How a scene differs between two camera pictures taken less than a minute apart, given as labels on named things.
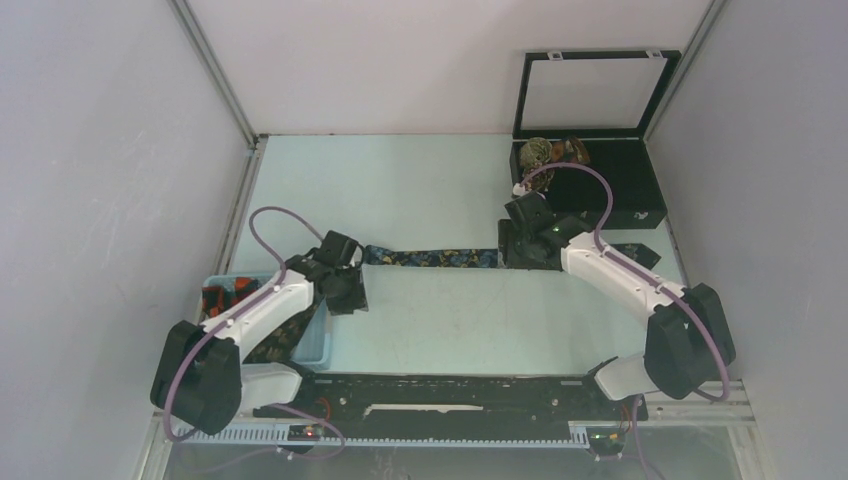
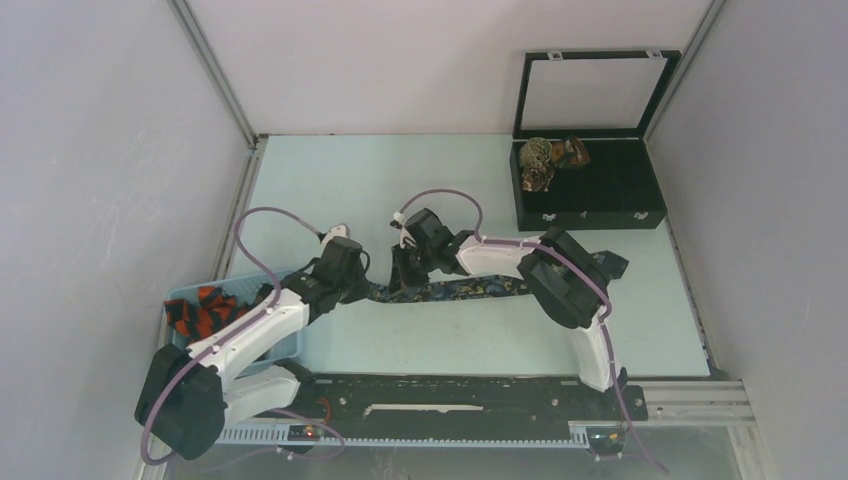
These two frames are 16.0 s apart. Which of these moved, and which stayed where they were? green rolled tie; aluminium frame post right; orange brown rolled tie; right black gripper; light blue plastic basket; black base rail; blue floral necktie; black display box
Moved: right black gripper; light blue plastic basket; blue floral necktie
Stayed: green rolled tie; aluminium frame post right; black base rail; orange brown rolled tie; black display box
